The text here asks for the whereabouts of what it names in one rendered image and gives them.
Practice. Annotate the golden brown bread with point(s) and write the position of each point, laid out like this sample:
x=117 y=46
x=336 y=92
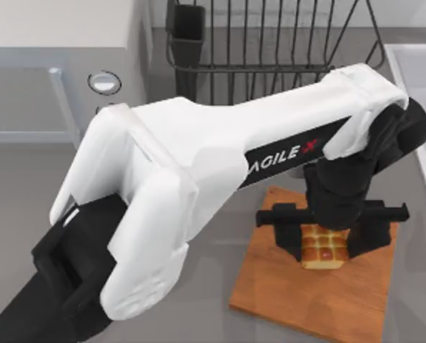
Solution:
x=322 y=248

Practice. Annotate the white sink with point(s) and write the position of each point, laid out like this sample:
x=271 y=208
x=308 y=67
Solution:
x=422 y=107

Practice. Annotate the round silver knob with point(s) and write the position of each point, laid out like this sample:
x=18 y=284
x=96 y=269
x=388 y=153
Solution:
x=104 y=82

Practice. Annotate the wooden cutting board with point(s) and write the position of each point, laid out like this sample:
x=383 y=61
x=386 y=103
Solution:
x=306 y=296

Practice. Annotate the black cutlery holder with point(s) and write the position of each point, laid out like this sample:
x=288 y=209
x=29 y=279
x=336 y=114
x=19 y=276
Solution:
x=186 y=34

